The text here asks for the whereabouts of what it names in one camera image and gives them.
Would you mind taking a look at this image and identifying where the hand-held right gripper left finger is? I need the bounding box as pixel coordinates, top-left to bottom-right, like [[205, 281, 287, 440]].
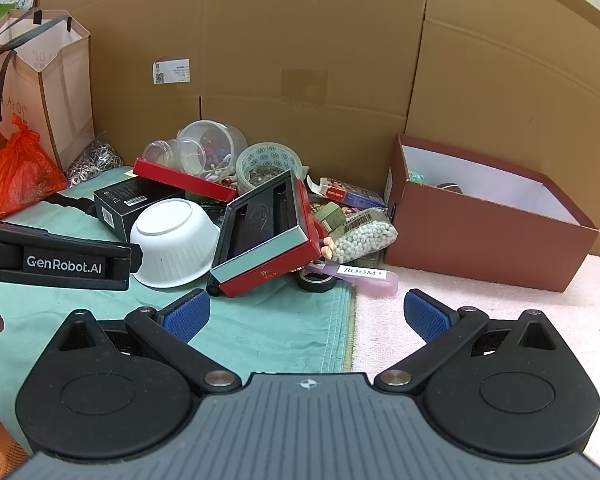
[[45, 289, 243, 397]]

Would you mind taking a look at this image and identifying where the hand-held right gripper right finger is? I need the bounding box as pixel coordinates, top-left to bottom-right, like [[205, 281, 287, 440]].
[[374, 288, 563, 395]]

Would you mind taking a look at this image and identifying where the maroon cardboard box container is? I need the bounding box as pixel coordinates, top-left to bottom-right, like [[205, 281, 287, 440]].
[[383, 133, 600, 294]]

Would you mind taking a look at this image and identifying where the bag of white beads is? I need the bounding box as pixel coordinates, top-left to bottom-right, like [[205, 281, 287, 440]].
[[329, 208, 399, 264]]

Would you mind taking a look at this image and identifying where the black tape roll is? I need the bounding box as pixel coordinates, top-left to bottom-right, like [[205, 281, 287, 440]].
[[296, 267, 339, 294]]

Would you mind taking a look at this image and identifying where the large clear plastic container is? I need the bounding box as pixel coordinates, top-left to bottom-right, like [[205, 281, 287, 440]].
[[177, 119, 249, 182]]

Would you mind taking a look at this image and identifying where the white plastic bowl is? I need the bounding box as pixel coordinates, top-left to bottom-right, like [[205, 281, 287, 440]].
[[129, 198, 222, 290]]

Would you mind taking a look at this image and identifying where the pink tube with white label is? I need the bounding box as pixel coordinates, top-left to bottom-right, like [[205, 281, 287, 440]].
[[304, 259, 399, 297]]

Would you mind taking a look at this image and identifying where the green cloth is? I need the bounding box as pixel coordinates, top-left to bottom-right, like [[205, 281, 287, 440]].
[[0, 164, 357, 413]]

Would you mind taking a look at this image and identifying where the black product box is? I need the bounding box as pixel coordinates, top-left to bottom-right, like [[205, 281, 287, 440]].
[[93, 177, 187, 244]]

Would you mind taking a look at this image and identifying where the red plastic bag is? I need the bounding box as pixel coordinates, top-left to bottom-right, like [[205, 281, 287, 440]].
[[0, 114, 69, 220]]

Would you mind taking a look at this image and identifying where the pink towel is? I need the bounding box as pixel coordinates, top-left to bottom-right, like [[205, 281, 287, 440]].
[[352, 254, 600, 466]]

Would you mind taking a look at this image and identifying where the pile of metal rings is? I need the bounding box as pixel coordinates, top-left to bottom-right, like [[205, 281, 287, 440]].
[[67, 139, 124, 189]]

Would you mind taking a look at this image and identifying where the small green box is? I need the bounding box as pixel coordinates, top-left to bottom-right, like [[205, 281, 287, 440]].
[[312, 202, 352, 234]]

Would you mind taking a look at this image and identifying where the red flat box lid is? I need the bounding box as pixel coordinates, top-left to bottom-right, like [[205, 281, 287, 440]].
[[132, 157, 239, 204]]

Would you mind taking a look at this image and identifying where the red printed snack packet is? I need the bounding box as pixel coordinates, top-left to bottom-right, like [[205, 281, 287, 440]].
[[319, 177, 387, 210]]

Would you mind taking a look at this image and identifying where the small clear plastic jar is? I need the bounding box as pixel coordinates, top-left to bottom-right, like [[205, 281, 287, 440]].
[[142, 138, 207, 177]]

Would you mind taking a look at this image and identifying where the clear plastic cup in bag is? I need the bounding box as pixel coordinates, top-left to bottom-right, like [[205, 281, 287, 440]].
[[235, 142, 304, 197]]

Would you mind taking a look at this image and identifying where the beige paper shopping bag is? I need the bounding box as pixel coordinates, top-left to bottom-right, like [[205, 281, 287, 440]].
[[0, 8, 96, 172]]

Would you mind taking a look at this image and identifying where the white shipping label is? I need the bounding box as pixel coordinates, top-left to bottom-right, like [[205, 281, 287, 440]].
[[152, 58, 192, 85]]

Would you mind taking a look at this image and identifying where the large cardboard sheet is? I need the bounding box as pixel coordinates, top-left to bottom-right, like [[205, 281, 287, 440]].
[[34, 0, 431, 183], [404, 0, 600, 262]]

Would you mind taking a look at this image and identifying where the black strap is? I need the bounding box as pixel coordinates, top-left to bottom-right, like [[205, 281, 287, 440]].
[[44, 194, 97, 217]]

